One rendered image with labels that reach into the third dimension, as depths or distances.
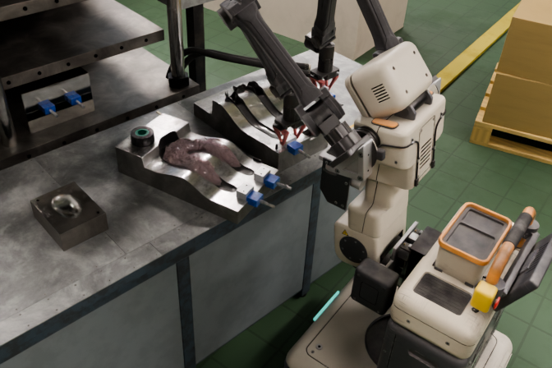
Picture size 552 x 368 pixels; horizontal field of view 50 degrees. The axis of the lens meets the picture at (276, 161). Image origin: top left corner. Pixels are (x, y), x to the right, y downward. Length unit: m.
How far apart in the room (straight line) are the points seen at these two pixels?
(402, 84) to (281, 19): 3.42
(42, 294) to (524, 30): 2.83
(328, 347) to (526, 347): 0.96
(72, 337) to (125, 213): 0.40
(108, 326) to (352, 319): 0.92
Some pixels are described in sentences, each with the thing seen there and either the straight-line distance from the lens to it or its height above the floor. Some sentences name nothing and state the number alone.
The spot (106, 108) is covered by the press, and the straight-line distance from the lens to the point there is 2.54.
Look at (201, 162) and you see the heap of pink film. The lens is 1.97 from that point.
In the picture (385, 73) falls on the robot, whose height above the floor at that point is 1.37.
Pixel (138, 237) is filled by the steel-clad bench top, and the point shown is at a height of 0.80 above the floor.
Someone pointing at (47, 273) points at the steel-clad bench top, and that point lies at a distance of 1.84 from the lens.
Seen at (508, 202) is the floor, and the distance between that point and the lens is 3.55.
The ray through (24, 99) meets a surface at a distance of 2.38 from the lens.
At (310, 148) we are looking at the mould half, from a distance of 2.18.
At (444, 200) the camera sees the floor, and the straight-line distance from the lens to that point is 3.42.
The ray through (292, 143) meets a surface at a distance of 2.08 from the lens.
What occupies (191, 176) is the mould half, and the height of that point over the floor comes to 0.89.
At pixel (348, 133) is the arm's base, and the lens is 1.57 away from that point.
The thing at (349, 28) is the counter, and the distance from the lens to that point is 4.63.
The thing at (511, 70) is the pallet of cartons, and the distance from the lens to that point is 3.72.
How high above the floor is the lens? 2.10
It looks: 37 degrees down
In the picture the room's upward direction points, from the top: 3 degrees clockwise
